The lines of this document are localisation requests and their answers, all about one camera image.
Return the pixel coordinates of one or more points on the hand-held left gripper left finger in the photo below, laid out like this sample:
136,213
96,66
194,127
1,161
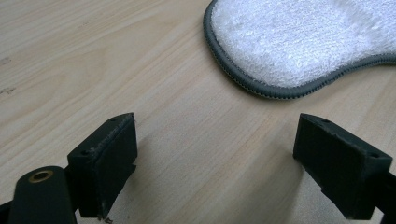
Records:
102,168

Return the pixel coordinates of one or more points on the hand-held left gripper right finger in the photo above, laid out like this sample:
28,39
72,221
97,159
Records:
339,168

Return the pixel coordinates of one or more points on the white towel with grey trim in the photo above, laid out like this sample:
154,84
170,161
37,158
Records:
299,43

